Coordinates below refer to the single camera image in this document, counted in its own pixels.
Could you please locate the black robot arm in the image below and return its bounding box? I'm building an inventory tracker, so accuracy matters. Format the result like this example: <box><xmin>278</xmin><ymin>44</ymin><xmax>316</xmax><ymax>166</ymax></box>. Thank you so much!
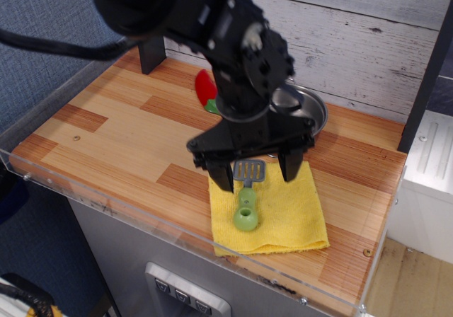
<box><xmin>94</xmin><ymin>0</ymin><xmax>314</xmax><ymax>191</ymax></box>

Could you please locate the grey cabinet with dispenser panel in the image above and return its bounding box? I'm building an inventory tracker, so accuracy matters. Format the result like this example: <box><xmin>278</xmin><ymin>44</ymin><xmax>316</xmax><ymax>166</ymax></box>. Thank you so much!
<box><xmin>69</xmin><ymin>200</ymin><xmax>325</xmax><ymax>316</ymax></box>

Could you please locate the yellow cloth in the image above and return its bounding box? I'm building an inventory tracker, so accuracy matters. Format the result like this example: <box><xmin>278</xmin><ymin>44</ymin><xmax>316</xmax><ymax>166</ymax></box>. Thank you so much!
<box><xmin>208</xmin><ymin>161</ymin><xmax>330</xmax><ymax>257</ymax></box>

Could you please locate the clear acrylic left guard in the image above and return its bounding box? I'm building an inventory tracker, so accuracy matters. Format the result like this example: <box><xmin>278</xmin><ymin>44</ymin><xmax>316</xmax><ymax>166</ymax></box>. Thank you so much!
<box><xmin>1</xmin><ymin>39</ymin><xmax>138</xmax><ymax>152</ymax></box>

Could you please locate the yellow object bottom left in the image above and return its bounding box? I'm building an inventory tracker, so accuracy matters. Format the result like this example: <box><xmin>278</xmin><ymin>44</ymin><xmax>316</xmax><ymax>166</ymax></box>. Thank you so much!
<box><xmin>25</xmin><ymin>305</ymin><xmax>64</xmax><ymax>317</ymax></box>

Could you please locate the dark grey post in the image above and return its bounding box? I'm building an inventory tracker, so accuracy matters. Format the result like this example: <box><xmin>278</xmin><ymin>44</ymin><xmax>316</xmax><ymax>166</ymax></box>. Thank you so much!
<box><xmin>138</xmin><ymin>36</ymin><xmax>166</xmax><ymax>74</ymax></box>
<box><xmin>397</xmin><ymin>0</ymin><xmax>452</xmax><ymax>153</ymax></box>

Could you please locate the steel pot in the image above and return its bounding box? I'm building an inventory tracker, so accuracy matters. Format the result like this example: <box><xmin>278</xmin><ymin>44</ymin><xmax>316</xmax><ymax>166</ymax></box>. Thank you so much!
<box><xmin>268</xmin><ymin>78</ymin><xmax>328</xmax><ymax>137</ymax></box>

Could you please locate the green grey toy spatula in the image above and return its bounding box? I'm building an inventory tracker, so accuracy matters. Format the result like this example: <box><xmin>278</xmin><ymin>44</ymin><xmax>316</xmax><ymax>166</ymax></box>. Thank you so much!
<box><xmin>233</xmin><ymin>159</ymin><xmax>265</xmax><ymax>231</ymax></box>

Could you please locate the clear acrylic front guard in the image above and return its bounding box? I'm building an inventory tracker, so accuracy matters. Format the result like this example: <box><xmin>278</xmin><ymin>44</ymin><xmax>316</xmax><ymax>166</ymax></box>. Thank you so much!
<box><xmin>2</xmin><ymin>140</ymin><xmax>406</xmax><ymax>316</ymax></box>

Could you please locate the dark grey left post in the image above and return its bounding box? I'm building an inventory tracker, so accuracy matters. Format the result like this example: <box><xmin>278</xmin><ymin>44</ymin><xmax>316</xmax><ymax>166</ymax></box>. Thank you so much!
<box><xmin>138</xmin><ymin>36</ymin><xmax>166</xmax><ymax>74</ymax></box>

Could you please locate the clear acrylic guard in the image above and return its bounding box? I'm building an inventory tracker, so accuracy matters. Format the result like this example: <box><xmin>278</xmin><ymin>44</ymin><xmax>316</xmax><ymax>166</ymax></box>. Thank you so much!
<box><xmin>2</xmin><ymin>140</ymin><xmax>406</xmax><ymax>316</ymax></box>
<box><xmin>1</xmin><ymin>39</ymin><xmax>138</xmax><ymax>152</ymax></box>

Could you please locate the dark grey right post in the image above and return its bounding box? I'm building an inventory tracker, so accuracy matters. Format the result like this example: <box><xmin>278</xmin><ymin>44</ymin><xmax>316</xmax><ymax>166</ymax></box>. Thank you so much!
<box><xmin>397</xmin><ymin>0</ymin><xmax>452</xmax><ymax>153</ymax></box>

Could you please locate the red toy chili pepper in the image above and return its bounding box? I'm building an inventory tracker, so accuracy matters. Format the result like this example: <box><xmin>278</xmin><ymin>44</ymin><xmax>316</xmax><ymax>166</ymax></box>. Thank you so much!
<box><xmin>195</xmin><ymin>69</ymin><xmax>219</xmax><ymax>115</ymax></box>

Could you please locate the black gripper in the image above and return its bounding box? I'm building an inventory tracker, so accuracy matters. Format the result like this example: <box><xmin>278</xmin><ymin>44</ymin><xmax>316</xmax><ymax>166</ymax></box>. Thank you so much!
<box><xmin>187</xmin><ymin>105</ymin><xmax>314</xmax><ymax>192</ymax></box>

